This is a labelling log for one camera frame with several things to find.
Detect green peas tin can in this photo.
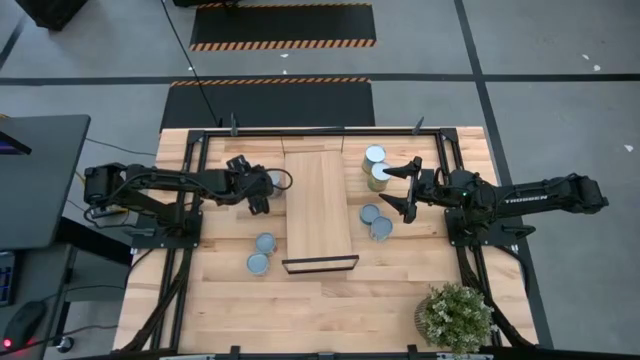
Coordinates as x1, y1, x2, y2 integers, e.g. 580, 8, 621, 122
246, 251, 272, 277

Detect black monitor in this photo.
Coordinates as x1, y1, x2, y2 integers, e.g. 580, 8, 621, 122
0, 114, 92, 251

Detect black striped-edge floor mat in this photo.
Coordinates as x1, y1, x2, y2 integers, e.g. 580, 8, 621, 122
188, 2, 377, 52
159, 77, 376, 132

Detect black floor cable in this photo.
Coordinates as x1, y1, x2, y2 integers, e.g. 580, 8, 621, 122
159, 0, 224, 127

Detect black cable bundle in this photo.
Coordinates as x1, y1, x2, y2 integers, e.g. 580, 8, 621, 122
457, 245, 539, 349
119, 248, 194, 352

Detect tomatoes tin can red label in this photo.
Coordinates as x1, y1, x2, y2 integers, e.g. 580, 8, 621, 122
254, 231, 278, 257

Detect short can yellow teal label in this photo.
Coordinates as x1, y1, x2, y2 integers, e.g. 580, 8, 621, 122
358, 202, 381, 226

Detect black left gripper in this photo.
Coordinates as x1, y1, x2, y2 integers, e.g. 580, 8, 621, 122
224, 154, 275, 216

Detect white can vegetable drawings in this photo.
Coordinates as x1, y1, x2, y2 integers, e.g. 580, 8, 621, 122
369, 215, 394, 244

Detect black box on floor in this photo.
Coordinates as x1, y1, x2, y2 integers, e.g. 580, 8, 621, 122
14, 0, 90, 32

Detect potted green plant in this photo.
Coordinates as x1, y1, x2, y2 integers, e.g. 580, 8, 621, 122
413, 282, 499, 355

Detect wooden shelf black metal frame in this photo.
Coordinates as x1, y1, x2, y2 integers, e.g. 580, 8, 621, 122
281, 149, 361, 275

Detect black aluminium rig frame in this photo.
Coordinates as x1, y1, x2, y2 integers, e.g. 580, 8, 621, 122
119, 117, 539, 360

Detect dark desk monitor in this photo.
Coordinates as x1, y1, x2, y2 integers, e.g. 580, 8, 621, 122
0, 130, 32, 156

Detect grey desk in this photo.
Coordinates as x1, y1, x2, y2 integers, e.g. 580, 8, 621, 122
0, 243, 76, 360

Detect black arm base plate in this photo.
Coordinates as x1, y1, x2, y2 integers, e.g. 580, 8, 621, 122
444, 207, 521, 247
130, 209, 204, 250

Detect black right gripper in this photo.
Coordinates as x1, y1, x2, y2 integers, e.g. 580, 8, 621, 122
377, 155, 447, 225

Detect black keyboard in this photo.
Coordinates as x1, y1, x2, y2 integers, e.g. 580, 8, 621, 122
0, 251, 16, 307

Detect black computer mouse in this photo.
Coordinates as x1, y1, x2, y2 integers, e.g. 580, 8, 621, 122
2, 299, 49, 351

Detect black power adapter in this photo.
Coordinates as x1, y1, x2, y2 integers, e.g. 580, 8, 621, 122
84, 203, 126, 221

